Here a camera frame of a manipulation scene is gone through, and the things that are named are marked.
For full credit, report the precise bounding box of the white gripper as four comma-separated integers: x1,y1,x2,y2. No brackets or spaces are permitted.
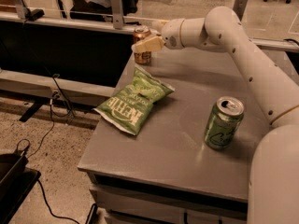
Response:
131,19,184,53

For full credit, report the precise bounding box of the orange soda can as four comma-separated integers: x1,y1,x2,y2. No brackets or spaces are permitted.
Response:
133,25,151,65

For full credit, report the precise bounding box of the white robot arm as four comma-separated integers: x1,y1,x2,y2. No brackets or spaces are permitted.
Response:
132,7,299,224

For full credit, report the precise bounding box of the green soda can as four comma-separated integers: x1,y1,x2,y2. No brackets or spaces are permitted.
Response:
204,96,244,149

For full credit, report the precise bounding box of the dark bag behind glass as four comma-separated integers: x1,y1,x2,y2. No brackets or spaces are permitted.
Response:
70,0,138,21

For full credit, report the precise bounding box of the green kettle chips bag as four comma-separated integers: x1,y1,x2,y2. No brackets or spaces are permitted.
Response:
94,65,175,135

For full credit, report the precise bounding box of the gray cabinet drawer front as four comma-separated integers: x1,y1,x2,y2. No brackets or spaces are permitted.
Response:
90,184,247,224

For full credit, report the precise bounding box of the black cart lower left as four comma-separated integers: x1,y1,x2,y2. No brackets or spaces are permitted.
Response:
0,152,42,224

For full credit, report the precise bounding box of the middle metal bracket post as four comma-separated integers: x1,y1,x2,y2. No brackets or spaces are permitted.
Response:
110,0,124,29

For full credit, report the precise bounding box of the metal bracket post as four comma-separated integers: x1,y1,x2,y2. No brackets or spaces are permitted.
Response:
233,0,248,20
13,0,30,20
110,0,124,29

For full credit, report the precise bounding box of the right metal bracket post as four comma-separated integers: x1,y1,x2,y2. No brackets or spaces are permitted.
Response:
233,0,248,20

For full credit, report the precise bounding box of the black floor cable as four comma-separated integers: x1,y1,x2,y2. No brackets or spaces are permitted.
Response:
15,73,76,161

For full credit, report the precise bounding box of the left metal bracket post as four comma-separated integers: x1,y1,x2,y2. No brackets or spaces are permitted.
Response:
13,0,30,20

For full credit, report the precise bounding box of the black cable near cart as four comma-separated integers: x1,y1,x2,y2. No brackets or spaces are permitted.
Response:
36,179,81,224

